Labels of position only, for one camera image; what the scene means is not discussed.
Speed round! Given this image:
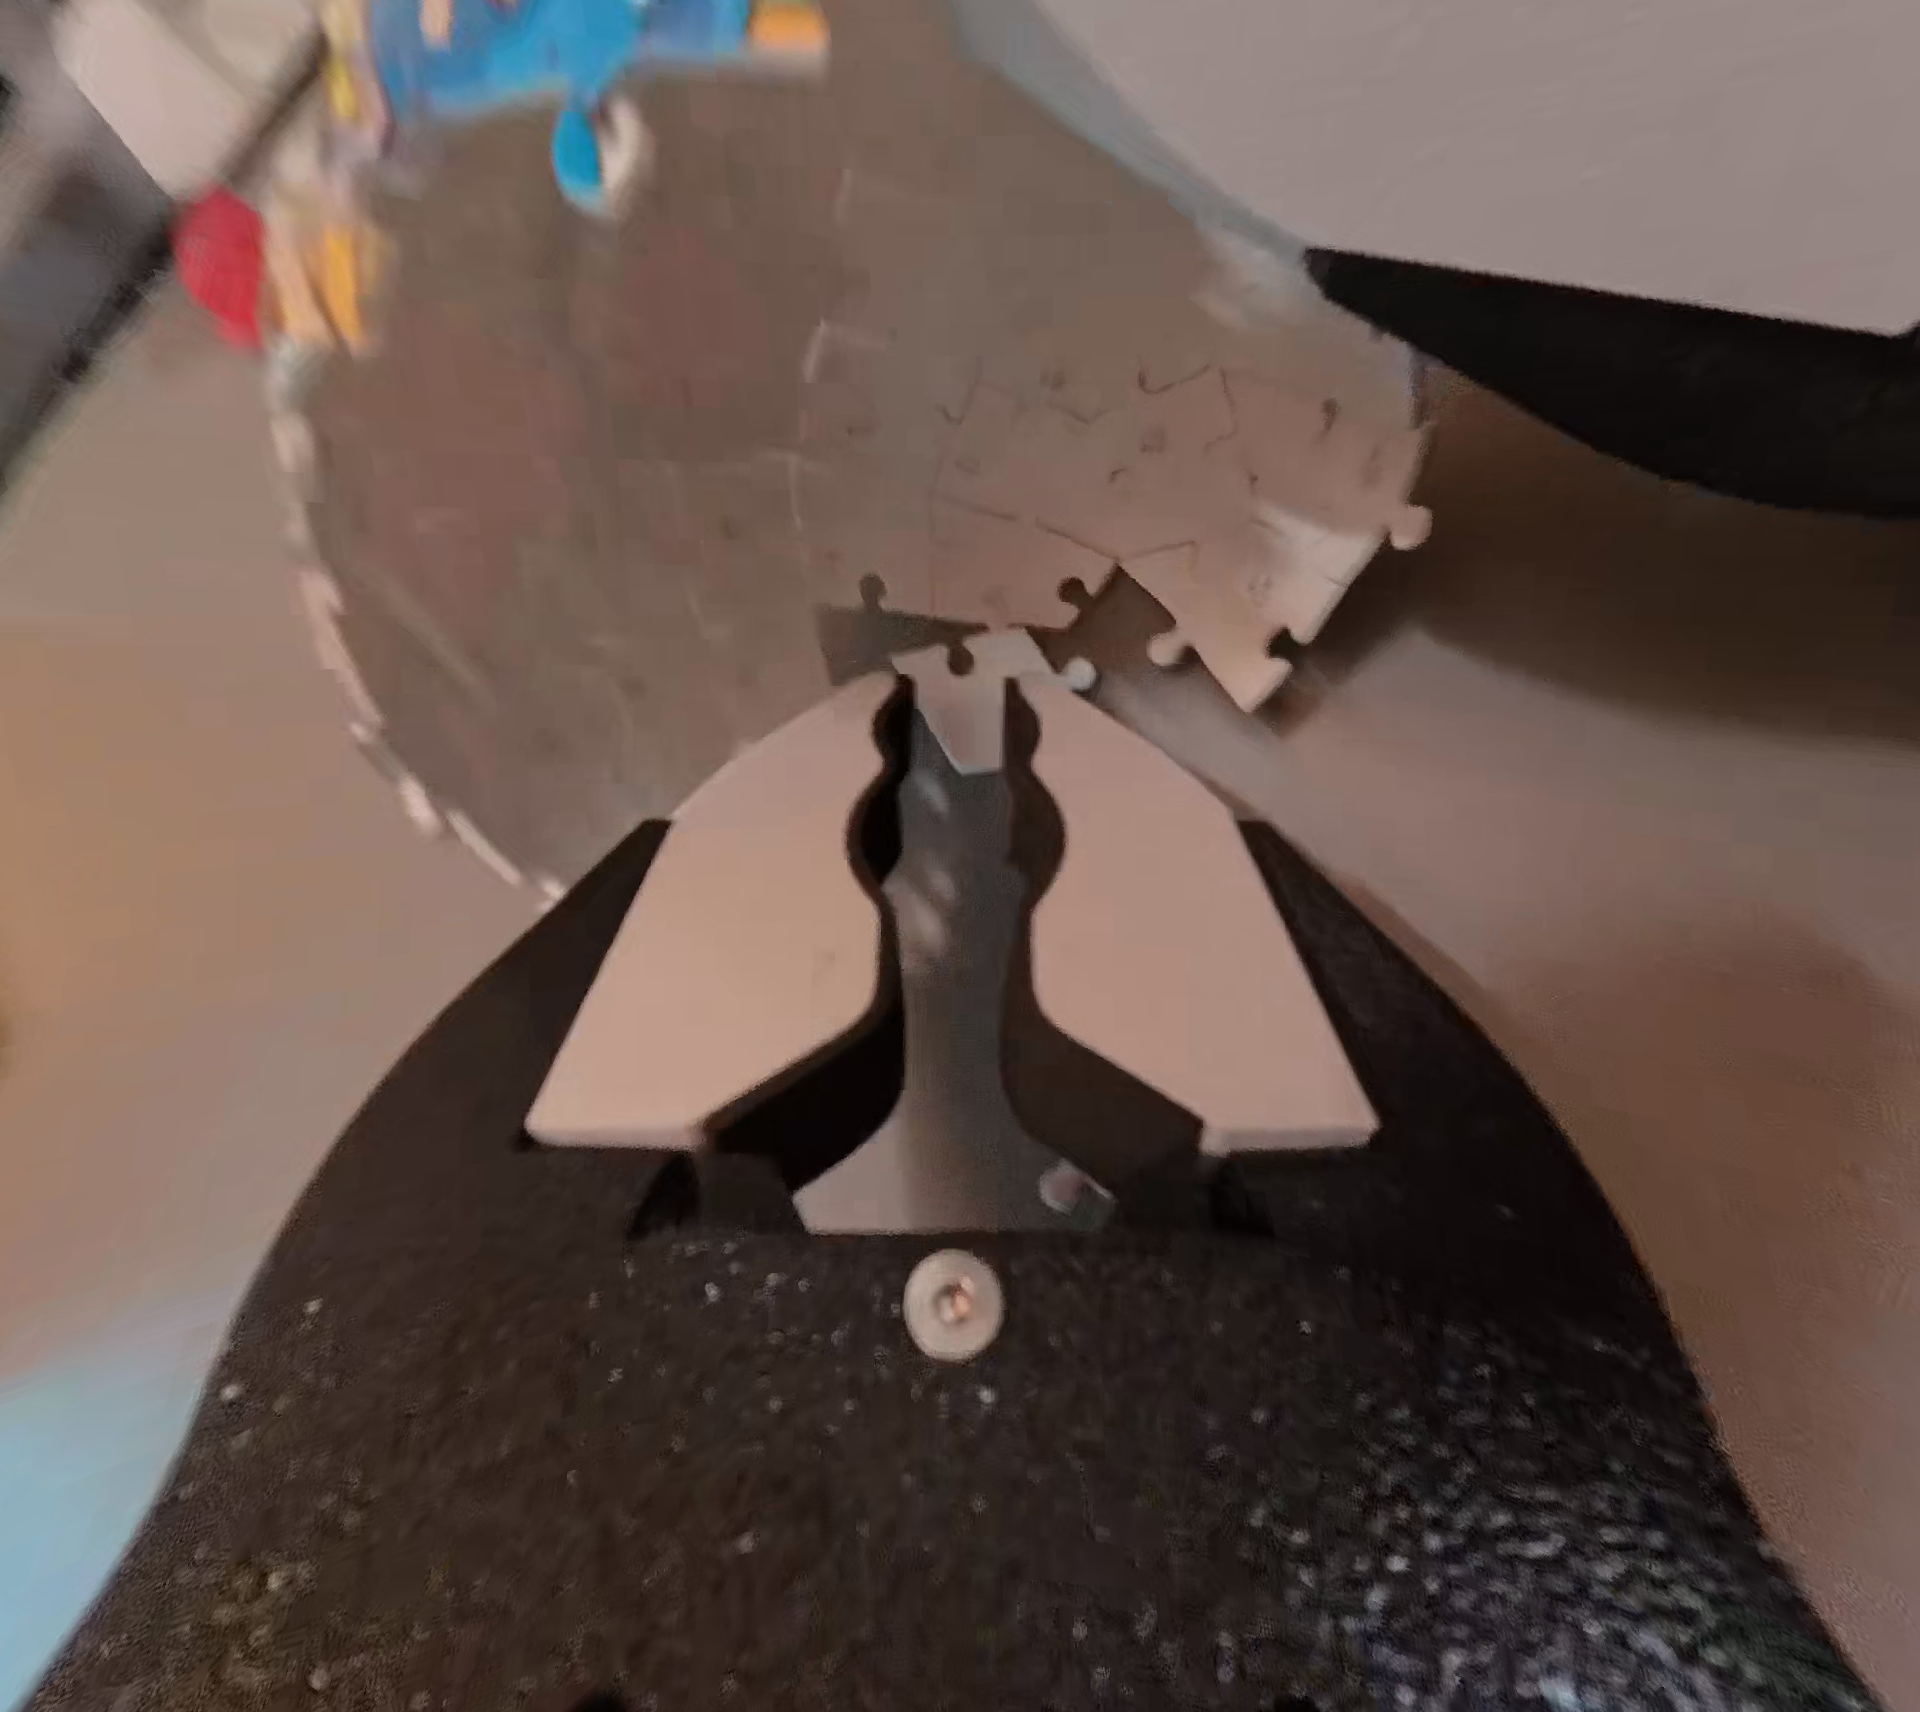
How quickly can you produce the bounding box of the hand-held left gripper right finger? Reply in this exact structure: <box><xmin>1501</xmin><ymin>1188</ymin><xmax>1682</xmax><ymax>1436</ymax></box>
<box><xmin>998</xmin><ymin>677</ymin><xmax>1384</xmax><ymax>1196</ymax></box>

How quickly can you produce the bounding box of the red plastic object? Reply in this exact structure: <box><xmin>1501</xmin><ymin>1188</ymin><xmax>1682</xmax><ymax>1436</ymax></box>
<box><xmin>170</xmin><ymin>186</ymin><xmax>283</xmax><ymax>353</ymax></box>

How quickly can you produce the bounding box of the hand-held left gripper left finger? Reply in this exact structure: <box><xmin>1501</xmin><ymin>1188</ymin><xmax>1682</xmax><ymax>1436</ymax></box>
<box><xmin>523</xmin><ymin>672</ymin><xmax>919</xmax><ymax>1196</ymax></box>

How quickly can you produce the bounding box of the grey metal frame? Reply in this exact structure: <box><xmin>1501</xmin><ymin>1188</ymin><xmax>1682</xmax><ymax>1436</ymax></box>
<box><xmin>0</xmin><ymin>0</ymin><xmax>170</xmax><ymax>498</ymax></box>

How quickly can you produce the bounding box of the partly built puzzle ball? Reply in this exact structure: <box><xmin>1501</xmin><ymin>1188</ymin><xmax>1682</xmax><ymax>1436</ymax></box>
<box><xmin>262</xmin><ymin>0</ymin><xmax>1436</xmax><ymax>894</ymax></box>

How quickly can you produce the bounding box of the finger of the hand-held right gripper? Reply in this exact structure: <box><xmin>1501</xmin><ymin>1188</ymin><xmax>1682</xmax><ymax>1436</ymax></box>
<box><xmin>842</xmin><ymin>0</ymin><xmax>1920</xmax><ymax>339</ymax></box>

